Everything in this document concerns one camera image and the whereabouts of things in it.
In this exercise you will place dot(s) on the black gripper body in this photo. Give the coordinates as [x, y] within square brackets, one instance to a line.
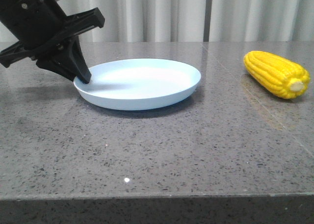
[40, 26]

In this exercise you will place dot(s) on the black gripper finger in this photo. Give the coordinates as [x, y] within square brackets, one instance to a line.
[73, 49]
[60, 64]

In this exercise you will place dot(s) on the light blue round plate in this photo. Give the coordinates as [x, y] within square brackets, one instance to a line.
[139, 84]

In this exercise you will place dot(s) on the yellow corn cob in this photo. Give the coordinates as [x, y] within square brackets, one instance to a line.
[280, 76]

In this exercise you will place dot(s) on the white pleated curtain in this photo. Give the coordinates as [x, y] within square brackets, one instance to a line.
[198, 20]

